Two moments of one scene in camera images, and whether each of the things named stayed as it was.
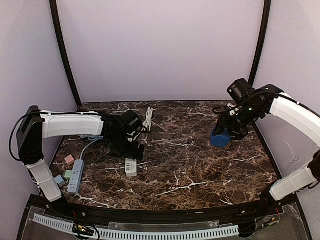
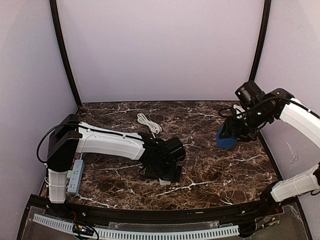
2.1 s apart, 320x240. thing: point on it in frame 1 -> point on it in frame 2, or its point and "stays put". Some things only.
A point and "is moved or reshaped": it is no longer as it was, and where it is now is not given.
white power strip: [131, 167] -> [163, 182]
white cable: [149, 115] -> [154, 127]
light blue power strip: [76, 176] stays put
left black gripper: [135, 149] -> [165, 172]
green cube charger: [67, 174] stays put
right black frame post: [263, 40] stays put
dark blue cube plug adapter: [220, 141] is moved or reshaped
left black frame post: [58, 31] stays put
